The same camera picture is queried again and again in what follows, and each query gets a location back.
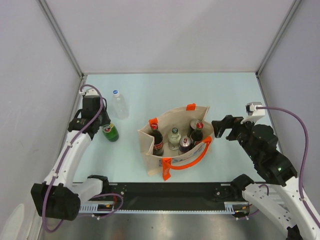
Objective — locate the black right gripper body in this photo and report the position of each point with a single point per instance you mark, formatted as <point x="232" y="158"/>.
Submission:
<point x="242" y="137"/>

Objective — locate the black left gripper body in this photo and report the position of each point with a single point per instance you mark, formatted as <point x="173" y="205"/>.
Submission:
<point x="104" y="118"/>

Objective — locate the clear plastic water bottle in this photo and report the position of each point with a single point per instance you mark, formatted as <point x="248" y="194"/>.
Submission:
<point x="119" y="105"/>

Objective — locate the blue white drink can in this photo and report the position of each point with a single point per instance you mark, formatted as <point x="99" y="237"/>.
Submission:
<point x="184" y="145"/>

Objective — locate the clear glass bottle green cap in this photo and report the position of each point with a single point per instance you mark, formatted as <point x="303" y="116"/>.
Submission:
<point x="174" y="139"/>

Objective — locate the glass cola bottle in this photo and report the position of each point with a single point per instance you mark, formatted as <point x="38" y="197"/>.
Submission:
<point x="158" y="140"/>

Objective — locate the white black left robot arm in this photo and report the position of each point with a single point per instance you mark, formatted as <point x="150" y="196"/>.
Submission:
<point x="56" y="198"/>

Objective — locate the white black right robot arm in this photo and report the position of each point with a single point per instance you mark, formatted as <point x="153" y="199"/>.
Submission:
<point x="299" y="220"/>

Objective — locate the beige canvas tote bag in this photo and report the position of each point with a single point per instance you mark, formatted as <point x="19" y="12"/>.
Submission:
<point x="171" y="159"/>

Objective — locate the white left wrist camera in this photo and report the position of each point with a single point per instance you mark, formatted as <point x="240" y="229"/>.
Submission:
<point x="89" y="93"/>

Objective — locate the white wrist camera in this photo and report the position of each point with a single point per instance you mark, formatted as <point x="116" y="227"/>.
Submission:
<point x="89" y="93"/>
<point x="253" y="112"/>

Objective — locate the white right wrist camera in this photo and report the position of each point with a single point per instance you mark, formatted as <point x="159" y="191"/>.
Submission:
<point x="253" y="112"/>

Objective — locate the aluminium frame rail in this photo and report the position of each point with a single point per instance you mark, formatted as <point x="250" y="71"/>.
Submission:
<point x="106" y="203"/>

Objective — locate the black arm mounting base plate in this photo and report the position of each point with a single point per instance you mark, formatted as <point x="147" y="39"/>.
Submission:
<point x="217" y="191"/>

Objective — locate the left aluminium corner post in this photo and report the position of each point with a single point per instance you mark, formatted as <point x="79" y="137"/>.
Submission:
<point x="44" y="6"/>

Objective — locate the aluminium corner post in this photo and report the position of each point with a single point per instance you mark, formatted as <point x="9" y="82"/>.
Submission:
<point x="44" y="6"/>
<point x="278" y="36"/>

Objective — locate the right aluminium corner post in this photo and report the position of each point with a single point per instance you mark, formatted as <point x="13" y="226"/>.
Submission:
<point x="278" y="36"/>

